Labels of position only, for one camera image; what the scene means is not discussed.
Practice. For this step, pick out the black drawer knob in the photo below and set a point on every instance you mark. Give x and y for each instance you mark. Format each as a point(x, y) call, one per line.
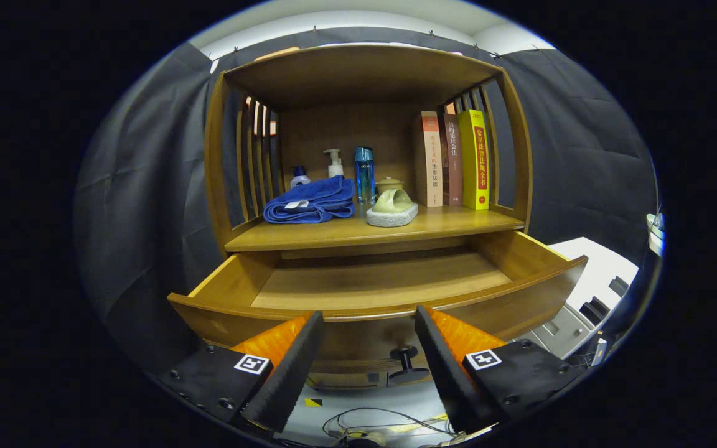
point(407, 373)

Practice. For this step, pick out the white pump bottle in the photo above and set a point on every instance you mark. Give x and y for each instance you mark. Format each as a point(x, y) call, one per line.
point(335, 169)

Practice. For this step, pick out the small blue-capped bottle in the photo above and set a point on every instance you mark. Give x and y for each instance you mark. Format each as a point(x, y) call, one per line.
point(300, 180)

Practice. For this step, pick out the yellow black floor sticker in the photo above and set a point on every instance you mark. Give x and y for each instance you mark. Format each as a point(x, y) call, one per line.
point(313, 402)

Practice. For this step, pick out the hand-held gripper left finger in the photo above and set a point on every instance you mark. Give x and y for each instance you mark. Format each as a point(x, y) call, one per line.
point(293, 373)

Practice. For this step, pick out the wooden drawer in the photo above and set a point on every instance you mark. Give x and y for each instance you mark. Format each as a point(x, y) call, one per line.
point(365, 280)

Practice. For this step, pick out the folded blue towel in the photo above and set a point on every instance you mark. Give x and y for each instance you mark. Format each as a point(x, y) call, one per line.
point(315, 199)

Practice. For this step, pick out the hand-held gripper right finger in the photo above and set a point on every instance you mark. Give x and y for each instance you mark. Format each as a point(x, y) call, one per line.
point(445, 373)

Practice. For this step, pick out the white grey appliance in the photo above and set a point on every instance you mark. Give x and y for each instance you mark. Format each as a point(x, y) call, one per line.
point(589, 261)

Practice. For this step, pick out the pale green scrub brush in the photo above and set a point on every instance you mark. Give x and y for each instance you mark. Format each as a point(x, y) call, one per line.
point(393, 205)

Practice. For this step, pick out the white wall fixture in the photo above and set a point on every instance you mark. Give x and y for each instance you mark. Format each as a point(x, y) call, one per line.
point(656, 233)

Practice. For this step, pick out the beige lidded teacup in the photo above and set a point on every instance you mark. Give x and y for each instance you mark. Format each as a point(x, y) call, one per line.
point(389, 184)

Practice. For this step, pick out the yellow book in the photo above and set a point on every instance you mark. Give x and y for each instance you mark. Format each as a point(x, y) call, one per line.
point(473, 155)

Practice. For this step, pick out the wooden cabinet frame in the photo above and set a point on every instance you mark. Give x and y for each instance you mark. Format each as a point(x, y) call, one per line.
point(358, 74)

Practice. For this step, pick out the cream book with orange top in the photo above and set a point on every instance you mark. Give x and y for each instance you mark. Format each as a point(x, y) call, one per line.
point(430, 162)

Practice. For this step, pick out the brown book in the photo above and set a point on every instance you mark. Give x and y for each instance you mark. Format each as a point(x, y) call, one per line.
point(453, 162)

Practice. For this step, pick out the wooden countertop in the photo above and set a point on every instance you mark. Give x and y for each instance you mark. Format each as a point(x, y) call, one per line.
point(445, 223)

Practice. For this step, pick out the tall blue glass bottle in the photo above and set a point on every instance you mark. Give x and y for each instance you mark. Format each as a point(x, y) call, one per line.
point(364, 174)

